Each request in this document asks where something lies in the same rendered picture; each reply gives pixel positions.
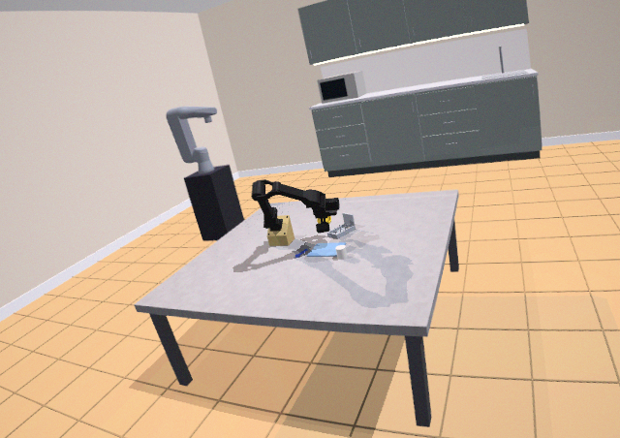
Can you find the light blue flat mat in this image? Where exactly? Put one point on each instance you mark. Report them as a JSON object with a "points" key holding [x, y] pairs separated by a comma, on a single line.
{"points": [[324, 250]]}

